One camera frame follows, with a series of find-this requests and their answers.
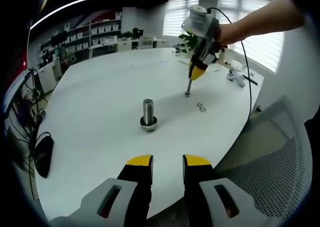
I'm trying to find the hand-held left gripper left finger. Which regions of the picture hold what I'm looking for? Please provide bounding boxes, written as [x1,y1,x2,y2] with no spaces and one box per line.
[49,154,154,227]

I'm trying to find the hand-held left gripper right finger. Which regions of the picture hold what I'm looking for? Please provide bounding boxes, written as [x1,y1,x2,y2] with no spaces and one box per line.
[182,153,281,227]

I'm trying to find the thin steel threaded stud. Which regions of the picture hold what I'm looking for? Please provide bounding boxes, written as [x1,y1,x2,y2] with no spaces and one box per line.
[184,76,193,97]

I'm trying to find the large steel threaded stud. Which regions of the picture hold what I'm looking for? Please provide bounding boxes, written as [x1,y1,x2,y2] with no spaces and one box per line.
[140,98,158,132]

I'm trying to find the person's right hand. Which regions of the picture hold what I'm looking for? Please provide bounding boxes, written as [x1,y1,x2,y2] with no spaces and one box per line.
[215,23,235,52]

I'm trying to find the green potted plant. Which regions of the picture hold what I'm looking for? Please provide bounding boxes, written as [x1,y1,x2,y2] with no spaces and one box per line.
[178,33,199,52]

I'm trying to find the narrow window blind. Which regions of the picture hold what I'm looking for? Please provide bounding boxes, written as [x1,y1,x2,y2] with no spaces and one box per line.
[163,0,201,37]

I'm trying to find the white handheld controller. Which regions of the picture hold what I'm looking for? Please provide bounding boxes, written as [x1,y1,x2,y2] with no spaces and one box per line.
[226,68,245,88]

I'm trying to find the grey office chair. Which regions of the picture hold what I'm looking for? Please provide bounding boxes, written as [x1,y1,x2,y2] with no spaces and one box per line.
[138,35,157,49]

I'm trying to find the black rod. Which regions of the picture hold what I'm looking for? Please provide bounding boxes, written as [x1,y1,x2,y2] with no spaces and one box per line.
[242,74,258,85]

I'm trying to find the wide window blind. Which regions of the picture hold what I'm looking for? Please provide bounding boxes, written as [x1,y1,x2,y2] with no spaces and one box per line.
[217,0,286,74]

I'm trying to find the white mesh office chair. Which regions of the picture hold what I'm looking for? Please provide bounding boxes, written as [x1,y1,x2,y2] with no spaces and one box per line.
[214,95,313,220]

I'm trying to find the black computer mouse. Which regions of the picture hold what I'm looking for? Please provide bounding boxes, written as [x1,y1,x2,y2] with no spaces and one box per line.
[34,134,55,178]

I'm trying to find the shelf unit with white bins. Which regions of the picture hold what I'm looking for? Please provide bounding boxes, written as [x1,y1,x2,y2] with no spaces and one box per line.
[39,10,123,60]

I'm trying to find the white low cabinet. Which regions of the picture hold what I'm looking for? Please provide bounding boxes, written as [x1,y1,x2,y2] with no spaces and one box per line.
[37,61,63,94]

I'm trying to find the grey side table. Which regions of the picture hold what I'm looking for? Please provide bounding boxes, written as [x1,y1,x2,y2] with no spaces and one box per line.
[3,70,30,110]

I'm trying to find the dark monitor screen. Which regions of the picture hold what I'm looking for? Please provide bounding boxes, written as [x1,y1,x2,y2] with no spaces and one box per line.
[7,21,31,80]

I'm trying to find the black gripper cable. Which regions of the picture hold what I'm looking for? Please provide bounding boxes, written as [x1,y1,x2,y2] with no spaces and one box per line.
[206,7,253,118]

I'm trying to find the black camera device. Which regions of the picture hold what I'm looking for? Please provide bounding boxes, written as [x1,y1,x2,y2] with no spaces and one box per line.
[131,27,144,40]

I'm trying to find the black cable bundle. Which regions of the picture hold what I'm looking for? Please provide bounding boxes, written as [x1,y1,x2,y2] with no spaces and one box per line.
[9,68,52,200]

